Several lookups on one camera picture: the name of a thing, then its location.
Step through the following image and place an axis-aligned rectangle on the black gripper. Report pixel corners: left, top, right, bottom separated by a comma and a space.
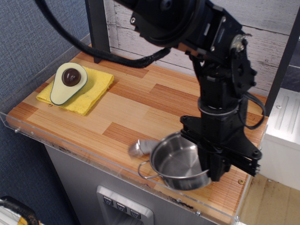
180, 110, 262, 182

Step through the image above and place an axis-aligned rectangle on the silver metal pot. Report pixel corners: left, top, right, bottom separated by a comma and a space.
138, 132, 211, 191

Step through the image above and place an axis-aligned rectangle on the blue handled metal spork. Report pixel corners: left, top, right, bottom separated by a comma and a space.
128, 139, 159, 157

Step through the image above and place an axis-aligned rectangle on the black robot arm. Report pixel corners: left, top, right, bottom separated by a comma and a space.
121, 0, 262, 181

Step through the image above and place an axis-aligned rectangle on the yellow black object corner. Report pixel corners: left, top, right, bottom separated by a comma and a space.
0, 196, 42, 225

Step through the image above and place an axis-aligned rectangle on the white ribbed box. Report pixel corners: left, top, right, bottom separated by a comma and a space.
259, 88, 300, 190

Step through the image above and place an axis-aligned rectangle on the silver dispenser button panel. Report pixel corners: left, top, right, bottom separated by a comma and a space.
97, 186, 154, 225

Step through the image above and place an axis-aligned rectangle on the grey toy fridge cabinet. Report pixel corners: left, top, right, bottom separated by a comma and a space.
44, 144, 225, 225

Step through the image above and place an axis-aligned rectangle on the yellow folded cloth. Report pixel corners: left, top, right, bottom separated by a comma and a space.
36, 63, 114, 116

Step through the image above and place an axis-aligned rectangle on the toy avocado half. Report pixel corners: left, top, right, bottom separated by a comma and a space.
50, 62, 88, 105

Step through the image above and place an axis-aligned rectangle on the black sleeved cable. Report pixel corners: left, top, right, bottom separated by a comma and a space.
34, 0, 171, 69

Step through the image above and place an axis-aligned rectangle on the black vertical post right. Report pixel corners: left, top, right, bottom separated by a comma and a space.
265, 9, 300, 116

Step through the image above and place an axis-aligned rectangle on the black vertical post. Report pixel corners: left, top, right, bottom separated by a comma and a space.
85, 0, 111, 53
265, 9, 300, 116

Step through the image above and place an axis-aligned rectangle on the black vertical post left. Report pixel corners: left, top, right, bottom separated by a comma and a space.
85, 0, 111, 53

